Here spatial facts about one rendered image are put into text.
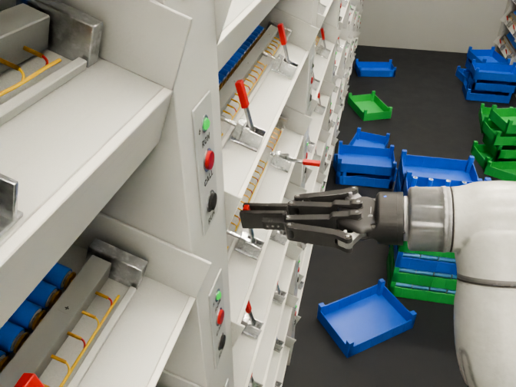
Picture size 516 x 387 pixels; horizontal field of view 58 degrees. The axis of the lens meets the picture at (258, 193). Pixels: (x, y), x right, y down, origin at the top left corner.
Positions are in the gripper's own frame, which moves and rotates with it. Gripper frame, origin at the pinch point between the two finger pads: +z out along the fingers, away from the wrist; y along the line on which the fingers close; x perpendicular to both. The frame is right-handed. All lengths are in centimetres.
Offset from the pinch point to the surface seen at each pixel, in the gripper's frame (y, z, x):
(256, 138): -1.0, -1.1, 13.7
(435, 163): 134, -36, -71
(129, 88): -29.6, -3.0, 32.2
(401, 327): 65, -22, -100
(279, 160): 25.7, 3.7, -5.1
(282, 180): 21.9, 2.7, -7.7
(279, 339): 29, 13, -67
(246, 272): -4.7, 3.0, -7.5
